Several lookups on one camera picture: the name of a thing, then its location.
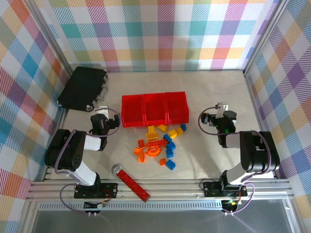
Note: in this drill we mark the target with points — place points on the small blue lego brick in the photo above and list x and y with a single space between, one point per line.
183 127

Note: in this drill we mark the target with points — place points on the red strip tool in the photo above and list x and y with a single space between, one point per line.
131 183

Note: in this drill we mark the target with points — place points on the long aluminium frame rail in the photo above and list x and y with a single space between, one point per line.
175 189

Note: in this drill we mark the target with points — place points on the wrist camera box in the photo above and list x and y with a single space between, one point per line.
102 110
222 108

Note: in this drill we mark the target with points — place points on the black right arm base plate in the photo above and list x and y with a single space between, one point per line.
211 189

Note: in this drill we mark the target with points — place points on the small orange square lego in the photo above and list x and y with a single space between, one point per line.
162 161
140 143

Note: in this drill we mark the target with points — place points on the aluminium side rail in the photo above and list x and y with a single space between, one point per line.
255 109
60 121

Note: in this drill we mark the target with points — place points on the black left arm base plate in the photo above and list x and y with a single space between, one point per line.
109 190

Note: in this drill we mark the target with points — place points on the long orange lego brick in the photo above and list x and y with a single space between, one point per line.
158 143

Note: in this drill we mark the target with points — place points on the black carry case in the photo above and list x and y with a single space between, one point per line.
80 89

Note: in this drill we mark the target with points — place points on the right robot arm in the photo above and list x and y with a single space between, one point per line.
257 153

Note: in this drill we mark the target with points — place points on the small left circuit board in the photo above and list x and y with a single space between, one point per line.
97 205

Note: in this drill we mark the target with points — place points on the slotted metal strip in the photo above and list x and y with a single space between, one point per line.
158 206

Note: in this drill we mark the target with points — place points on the aluminium frame post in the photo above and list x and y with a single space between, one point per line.
48 36
264 36

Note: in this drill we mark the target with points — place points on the small circuit board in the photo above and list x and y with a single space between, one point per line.
230 205
97 205

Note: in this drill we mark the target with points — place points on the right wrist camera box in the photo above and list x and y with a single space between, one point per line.
222 108

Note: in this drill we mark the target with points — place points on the yellow lego brick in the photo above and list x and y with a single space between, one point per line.
172 134
179 131

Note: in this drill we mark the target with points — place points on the yellow curved lego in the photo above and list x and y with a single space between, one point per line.
161 127

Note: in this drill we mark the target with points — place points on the small right circuit board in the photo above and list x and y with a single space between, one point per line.
230 205

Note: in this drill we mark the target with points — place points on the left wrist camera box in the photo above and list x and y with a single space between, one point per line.
102 110

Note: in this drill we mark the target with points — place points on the small yellow slope lego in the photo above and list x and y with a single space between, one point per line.
150 128

